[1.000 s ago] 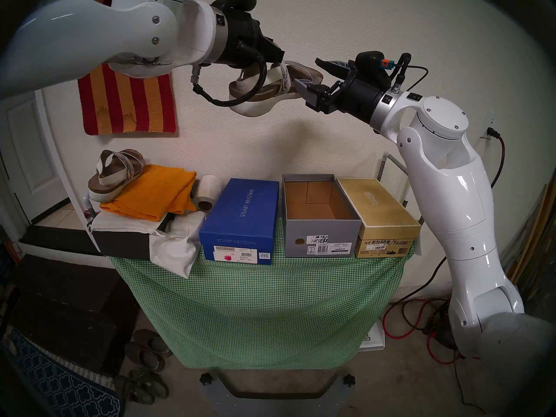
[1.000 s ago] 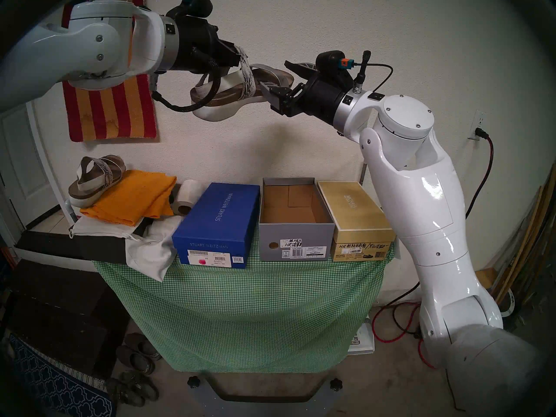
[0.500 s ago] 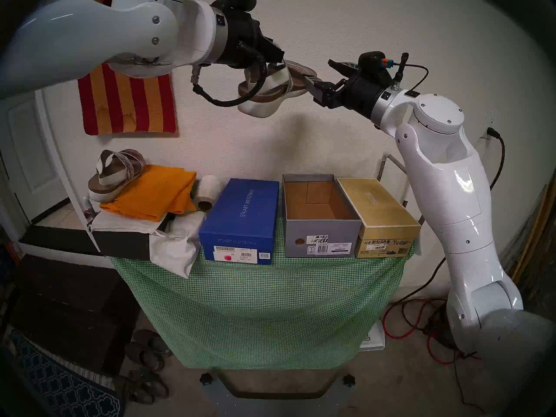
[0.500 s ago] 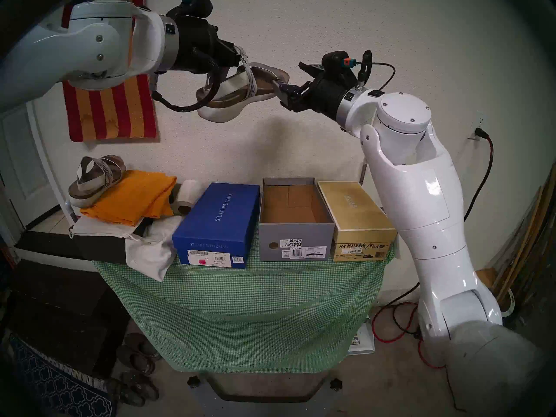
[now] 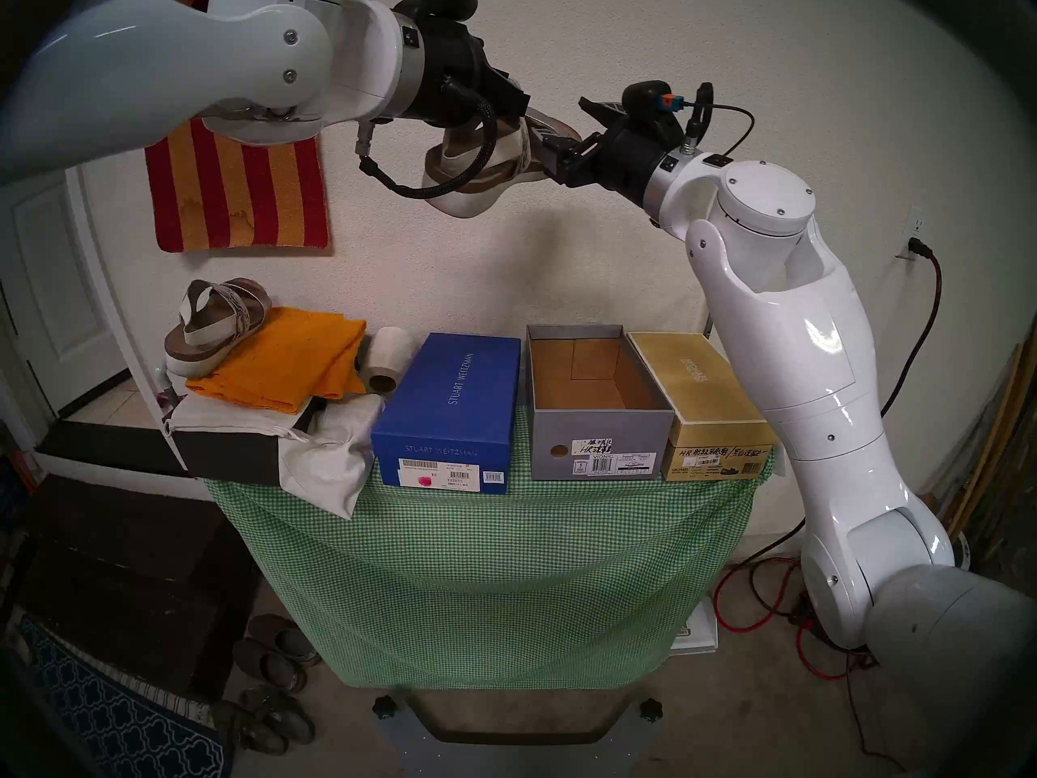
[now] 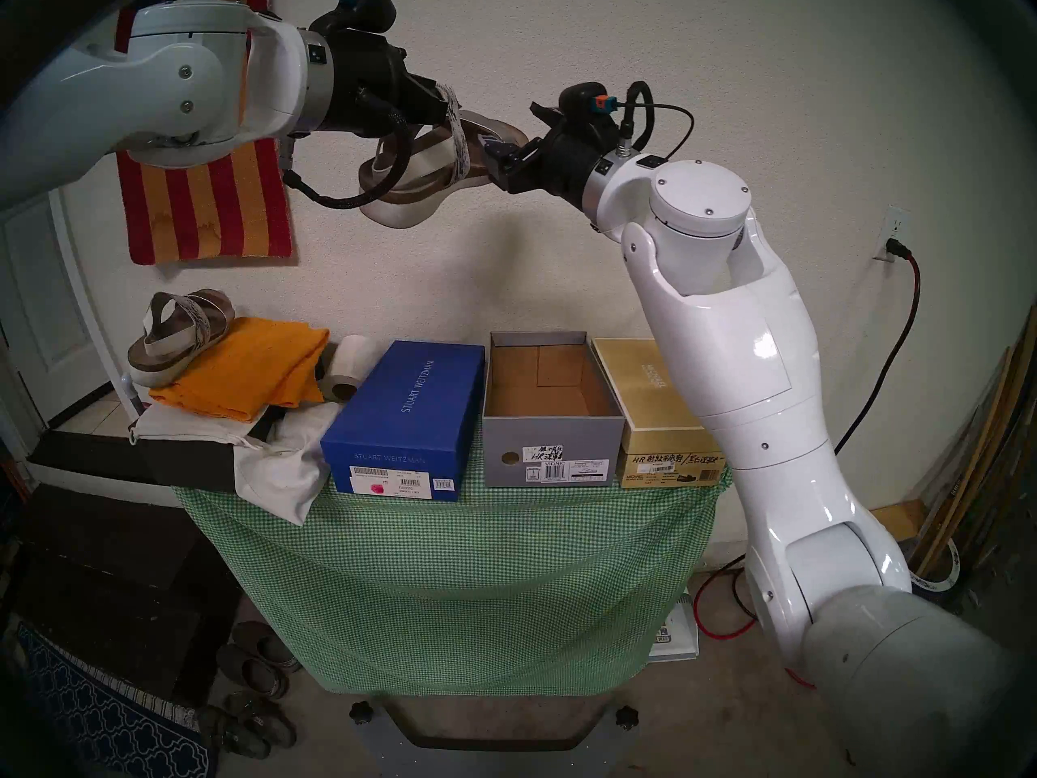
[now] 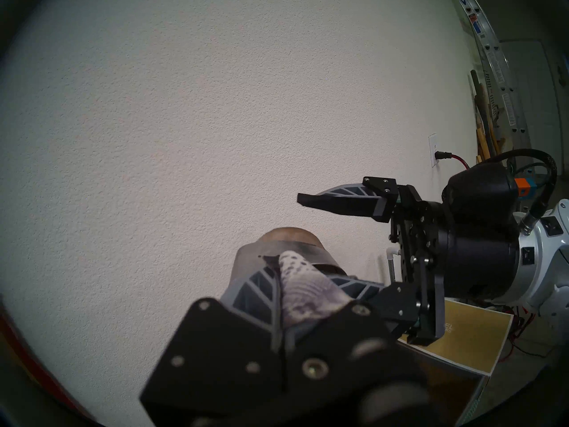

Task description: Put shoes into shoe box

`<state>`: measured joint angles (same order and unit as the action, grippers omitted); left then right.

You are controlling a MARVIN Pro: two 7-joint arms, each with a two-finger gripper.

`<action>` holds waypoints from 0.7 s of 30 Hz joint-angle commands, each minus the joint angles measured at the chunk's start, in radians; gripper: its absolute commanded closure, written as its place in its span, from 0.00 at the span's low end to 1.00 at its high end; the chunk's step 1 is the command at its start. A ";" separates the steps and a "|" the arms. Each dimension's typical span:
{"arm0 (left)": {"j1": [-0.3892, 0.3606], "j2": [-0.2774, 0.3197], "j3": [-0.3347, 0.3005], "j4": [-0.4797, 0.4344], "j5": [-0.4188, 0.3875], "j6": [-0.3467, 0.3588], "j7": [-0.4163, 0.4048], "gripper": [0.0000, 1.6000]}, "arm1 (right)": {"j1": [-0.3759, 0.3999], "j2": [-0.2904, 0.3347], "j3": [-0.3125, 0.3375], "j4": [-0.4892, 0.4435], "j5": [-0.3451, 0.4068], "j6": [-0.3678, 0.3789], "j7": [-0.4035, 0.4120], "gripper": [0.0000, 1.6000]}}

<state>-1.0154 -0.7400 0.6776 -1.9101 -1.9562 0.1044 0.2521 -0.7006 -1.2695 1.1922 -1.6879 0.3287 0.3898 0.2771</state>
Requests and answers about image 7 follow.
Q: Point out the aluminium ladder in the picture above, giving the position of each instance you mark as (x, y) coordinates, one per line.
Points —
(493, 52)

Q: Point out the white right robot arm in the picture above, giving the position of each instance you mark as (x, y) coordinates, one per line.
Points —
(546, 257)

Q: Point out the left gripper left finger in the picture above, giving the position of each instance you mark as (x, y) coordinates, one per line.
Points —
(222, 355)

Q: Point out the gold shoe box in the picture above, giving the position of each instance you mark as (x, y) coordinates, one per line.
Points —
(475, 337)

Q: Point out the white plastic pipe frame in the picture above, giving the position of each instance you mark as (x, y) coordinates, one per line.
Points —
(393, 263)

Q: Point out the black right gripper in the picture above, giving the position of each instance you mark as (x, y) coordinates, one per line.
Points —
(475, 266)

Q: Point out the brown wooden board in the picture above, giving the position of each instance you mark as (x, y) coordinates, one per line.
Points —
(482, 101)

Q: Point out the white closet door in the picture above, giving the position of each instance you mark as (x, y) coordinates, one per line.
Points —
(533, 97)

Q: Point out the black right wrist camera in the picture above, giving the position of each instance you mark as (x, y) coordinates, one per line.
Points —
(480, 195)

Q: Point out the light wooden board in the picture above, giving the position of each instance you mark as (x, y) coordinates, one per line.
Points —
(483, 146)

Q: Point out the white wall outlet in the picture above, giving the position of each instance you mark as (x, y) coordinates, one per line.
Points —
(433, 150)

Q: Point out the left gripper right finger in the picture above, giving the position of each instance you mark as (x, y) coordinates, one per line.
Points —
(338, 350)

